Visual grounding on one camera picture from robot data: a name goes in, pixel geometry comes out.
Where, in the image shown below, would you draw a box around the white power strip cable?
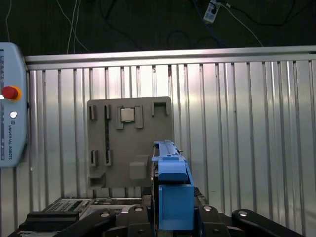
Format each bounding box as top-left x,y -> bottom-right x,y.
221,1 -> 264,47

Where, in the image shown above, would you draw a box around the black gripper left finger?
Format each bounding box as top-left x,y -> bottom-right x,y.
60,186 -> 159,237

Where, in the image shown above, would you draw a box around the black open PC case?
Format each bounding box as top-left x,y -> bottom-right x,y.
14,197 -> 149,237

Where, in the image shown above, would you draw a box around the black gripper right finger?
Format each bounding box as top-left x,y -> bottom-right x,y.
194,187 -> 304,237

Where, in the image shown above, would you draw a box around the dark RAM stick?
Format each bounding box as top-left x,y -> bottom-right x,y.
104,105 -> 112,165

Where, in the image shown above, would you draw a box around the grey parts rack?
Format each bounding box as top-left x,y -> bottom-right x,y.
86,96 -> 175,190

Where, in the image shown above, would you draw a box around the silver CPU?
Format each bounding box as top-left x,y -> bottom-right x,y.
120,108 -> 136,122

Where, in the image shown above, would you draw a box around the blue floor cable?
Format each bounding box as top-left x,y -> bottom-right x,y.
192,0 -> 231,48

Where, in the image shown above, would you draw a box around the hard disk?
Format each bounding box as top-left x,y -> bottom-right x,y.
151,139 -> 196,232

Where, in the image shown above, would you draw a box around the pale blue teach pendant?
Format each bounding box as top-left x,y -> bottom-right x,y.
0,41 -> 29,169

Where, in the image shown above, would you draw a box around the thin white cable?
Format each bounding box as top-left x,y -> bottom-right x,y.
55,0 -> 90,54

